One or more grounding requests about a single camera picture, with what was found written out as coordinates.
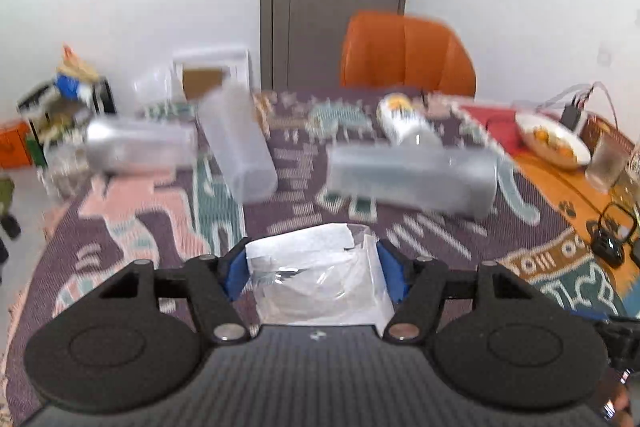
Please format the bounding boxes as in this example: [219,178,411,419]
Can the clear drinking glass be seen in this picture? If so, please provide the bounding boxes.
[585,134,627,194]

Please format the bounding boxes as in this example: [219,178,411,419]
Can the printed patterned tablecloth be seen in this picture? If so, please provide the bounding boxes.
[4,86,632,427]

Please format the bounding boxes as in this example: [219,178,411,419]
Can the orange chair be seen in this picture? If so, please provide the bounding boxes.
[340,11,477,98]

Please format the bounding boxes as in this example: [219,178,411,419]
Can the wicker basket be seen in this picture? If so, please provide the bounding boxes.
[582,114,637,158]

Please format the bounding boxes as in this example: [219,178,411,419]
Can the frosted clear plastic cup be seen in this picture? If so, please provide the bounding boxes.
[199,81,279,204]

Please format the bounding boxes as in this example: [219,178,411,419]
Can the white framed box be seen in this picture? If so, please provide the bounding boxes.
[172,48,252,102]

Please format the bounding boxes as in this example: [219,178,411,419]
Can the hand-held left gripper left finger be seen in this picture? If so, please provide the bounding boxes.
[97,237,252,344]

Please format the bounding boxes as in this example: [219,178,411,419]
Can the black charger with cables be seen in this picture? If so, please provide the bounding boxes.
[535,82,621,128]

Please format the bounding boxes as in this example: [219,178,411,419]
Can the clear plastic bag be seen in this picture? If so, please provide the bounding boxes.
[245,223,397,327]

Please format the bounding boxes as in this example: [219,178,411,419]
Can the brown cardboard piece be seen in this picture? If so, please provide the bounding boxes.
[182,66,224,100]

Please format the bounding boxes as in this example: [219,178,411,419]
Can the orange paw-print mat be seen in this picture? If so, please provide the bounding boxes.
[514,151,640,308]

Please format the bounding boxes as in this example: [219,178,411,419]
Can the orange box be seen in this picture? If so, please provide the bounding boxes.
[0,121,33,170]

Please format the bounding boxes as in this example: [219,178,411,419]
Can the red cloth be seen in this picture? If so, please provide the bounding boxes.
[459,104,527,154]

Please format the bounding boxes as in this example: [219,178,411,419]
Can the cluttered shelf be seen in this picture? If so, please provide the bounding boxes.
[17,45,118,198]

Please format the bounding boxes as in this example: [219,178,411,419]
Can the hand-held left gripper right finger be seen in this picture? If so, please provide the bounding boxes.
[376,238,539,343]

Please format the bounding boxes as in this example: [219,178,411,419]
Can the white bowl of food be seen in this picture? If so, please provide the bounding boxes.
[515,112,592,170]

